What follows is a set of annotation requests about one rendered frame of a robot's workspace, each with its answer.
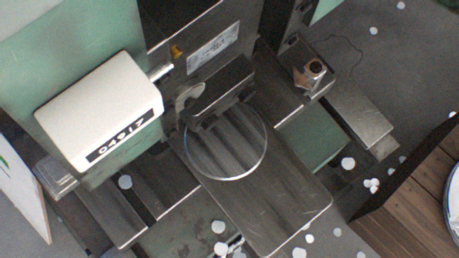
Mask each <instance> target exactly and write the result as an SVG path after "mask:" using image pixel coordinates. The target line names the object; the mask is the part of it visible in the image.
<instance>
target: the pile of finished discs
mask: <svg viewBox="0 0 459 258"><path fill-rule="evenodd" d="M443 211H444V216H445V222H446V225H447V228H448V230H449V233H450V235H451V237H452V238H453V240H454V242H455V243H456V245H457V246H458V248H459V162H457V164H456V165H455V166H454V167H453V169H452V170H451V172H450V174H449V177H448V178H447V182H446V184H445V186H444V190H443Z"/></svg>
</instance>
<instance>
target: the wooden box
mask: <svg viewBox="0 0 459 258"><path fill-rule="evenodd" d="M457 162H459V111H458V112H457V113H456V114H455V115H453V116H452V117H450V118H449V119H447V120H445V121H444V122H443V123H441V124H440V125H438V127H437V128H435V129H434V130H433V131H432V132H431V133H430V134H429V135H428V136H427V137H426V138H425V139H424V140H423V141H422V142H421V143H420V144H419V145H418V146H417V147H416V148H415V150H414V151H413V152H412V153H411V154H410V155H408V156H407V157H406V159H405V160H404V161H403V163H402V164H401V165H400V166H399V167H398V168H397V169H396V170H395V171H394V172H393V173H392V174H391V175H390V176H389V177H388V178H387V179H386V181H385V182H384V183H383V184H382V185H381V186H380V188H378V189H377V190H376V191H375V192H374V193H373V194H372V196H371V197H370V198H369V199H368V200H367V201H366V202H365V203H364V204H363V205H362V206H361V207H360V208H359V209H358V210H357V211H356V212H355V213H354V215H353V216H352V217H351V220H350V221H349V222H348V223H347V225H348V226H349V227H350V228H351V229H352V230H353V231H354V232H355V233H356V234H357V235H358V236H359V237H360V238H361V239H362V240H363V241H364V242H365V243H367V244H368V245H369V246H370V247H371V248H372V249H373V250H374V251H375V252H376V253H377V254H378V255H379V256H380V257H381V258H459V248H458V246H457V245H456V243H455V242H454V240H453V238H452V237H451V235H450V233H449V230H448V228H447V225H446V222H445V216H444V211H443V190H444V186H445V184H446V182H447V178H448V177H449V174H450V172H451V170H452V169H453V167H454V166H455V165H456V164H457Z"/></svg>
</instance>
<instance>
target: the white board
mask: <svg viewBox="0 0 459 258"><path fill-rule="evenodd" d="M0 189H2V191H3V192H4V193H5V194H6V195H7V196H8V198H9V199H10V200H11V202H12V203H13V204H14V205H15V206H16V207H17V208H18V209H19V210H20V212H21V213H22V214H23V216H24V217H25V218H26V219H27V220H28V221H29V222H30V223H31V224H32V225H33V227H34V228H35V229H36V231H37V232H38V233H39V234H40V235H41V236H42V237H43V238H44V240H45V241H46V242H48V245H50V244H51V243H52V242H53V241H52V237H51V231H50V227H49V223H48V217H47V213H46V206H45V202H44V195H43V192H42V186H41V185H40V184H39V183H38V181H37V180H36V178H35V177H34V175H33V174H32V172H31V171H30V170H29V169H28V167H26V166H25V164H24V163H23V161H22V160H21V158H20V157H19V155H18V154H17V153H16V152H15V150H14V149H12V147H11V146H10V144H9V142H8V140H7V139H6V138H5V136H4V135H3V133H2V131H0Z"/></svg>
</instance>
